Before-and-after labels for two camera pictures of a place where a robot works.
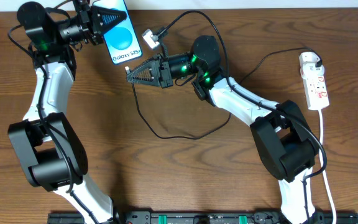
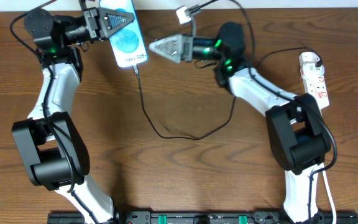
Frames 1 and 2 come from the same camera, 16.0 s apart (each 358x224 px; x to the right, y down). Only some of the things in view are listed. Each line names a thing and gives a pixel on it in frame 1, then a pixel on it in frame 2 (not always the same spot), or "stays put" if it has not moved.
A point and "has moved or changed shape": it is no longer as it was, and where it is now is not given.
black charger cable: (229, 116) has moved or changed shape
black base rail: (202, 217) stays put
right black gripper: (165, 72) → (187, 48)
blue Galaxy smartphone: (122, 41) has moved or changed shape
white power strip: (316, 92) stays put
